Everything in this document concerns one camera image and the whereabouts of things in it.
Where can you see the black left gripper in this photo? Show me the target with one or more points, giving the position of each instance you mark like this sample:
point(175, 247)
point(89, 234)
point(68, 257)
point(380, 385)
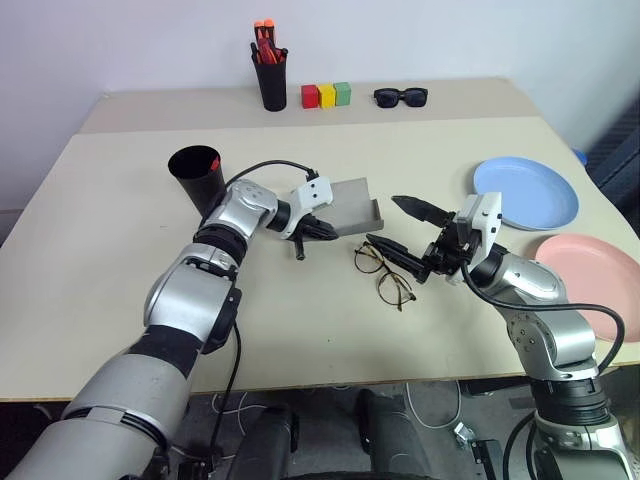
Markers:
point(306, 229)

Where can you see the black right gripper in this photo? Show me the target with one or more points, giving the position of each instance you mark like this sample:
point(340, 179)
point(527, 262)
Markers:
point(450, 247)

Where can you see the black marker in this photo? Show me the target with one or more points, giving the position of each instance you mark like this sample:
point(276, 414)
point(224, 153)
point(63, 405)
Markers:
point(299, 251)

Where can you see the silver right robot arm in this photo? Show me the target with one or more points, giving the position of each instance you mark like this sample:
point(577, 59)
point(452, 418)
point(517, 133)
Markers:
point(555, 330)

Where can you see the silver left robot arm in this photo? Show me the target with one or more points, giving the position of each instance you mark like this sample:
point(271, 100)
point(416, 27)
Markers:
point(170, 300)

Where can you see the grey glasses case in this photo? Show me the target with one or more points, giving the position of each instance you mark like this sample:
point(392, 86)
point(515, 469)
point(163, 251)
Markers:
point(352, 210)

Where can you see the wide black cup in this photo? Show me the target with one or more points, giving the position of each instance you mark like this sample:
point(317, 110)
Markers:
point(200, 187)

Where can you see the tall black pen cup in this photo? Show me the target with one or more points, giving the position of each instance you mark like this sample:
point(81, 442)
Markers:
point(271, 87)

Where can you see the tortoiseshell eyeglasses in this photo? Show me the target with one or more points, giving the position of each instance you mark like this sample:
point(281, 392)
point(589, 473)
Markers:
point(385, 277)

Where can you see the blue plate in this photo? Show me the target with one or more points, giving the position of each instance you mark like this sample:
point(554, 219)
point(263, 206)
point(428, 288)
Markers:
point(525, 192)

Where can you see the black sunglasses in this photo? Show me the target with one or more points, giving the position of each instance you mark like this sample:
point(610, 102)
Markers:
point(400, 97)

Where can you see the red block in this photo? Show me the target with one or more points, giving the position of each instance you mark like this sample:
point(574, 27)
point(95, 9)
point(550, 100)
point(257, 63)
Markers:
point(310, 97)

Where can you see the yellow block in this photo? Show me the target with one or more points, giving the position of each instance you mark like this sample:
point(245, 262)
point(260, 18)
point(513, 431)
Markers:
point(327, 96)

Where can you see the green block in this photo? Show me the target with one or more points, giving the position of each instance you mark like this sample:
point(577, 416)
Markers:
point(343, 94)

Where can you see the black pen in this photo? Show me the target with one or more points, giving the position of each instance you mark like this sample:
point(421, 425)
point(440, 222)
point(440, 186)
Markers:
point(283, 54)
point(254, 52)

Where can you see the red pen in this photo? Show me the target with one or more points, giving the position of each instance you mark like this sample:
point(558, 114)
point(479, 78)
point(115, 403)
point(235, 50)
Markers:
point(269, 54)

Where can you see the blue round object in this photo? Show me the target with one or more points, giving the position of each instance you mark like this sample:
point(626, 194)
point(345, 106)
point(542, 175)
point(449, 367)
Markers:
point(580, 156)

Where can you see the pink plate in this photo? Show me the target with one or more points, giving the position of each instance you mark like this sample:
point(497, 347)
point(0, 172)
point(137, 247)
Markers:
point(595, 280)

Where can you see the dark rounded shape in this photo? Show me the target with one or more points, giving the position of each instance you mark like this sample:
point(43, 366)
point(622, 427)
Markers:
point(265, 445)
point(392, 435)

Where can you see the orange capped marker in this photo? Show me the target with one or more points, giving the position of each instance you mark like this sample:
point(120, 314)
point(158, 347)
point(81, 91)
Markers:
point(260, 32)
point(270, 30)

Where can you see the white plug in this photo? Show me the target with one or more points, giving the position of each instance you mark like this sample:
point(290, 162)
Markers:
point(462, 433)

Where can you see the dark ribbed object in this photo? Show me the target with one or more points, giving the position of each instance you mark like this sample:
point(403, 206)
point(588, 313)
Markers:
point(617, 150)

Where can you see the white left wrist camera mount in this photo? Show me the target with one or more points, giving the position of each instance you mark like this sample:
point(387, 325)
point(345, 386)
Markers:
point(312, 192)

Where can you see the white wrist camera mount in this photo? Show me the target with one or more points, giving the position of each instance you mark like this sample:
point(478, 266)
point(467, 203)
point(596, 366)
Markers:
point(485, 220)
point(312, 192)

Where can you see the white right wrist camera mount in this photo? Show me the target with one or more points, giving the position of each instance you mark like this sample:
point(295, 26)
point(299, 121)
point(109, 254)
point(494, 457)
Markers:
point(485, 220)

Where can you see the black floor bracket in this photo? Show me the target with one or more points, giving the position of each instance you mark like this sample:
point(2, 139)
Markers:
point(485, 457)

